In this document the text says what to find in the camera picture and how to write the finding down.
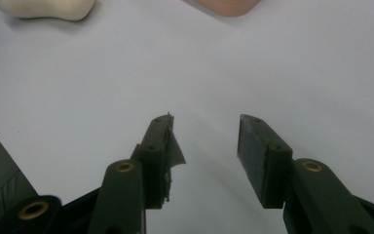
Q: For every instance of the pink rounded object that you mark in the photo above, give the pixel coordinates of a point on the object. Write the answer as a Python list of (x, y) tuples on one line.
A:
[(229, 6)]

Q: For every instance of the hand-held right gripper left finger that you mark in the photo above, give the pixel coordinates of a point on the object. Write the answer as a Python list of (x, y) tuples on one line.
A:
[(152, 162)]

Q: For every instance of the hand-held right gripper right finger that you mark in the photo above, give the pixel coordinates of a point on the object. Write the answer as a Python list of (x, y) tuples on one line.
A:
[(272, 169)]

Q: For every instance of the cream rounded soft object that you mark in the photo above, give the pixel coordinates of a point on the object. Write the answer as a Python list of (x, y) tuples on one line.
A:
[(45, 8)]

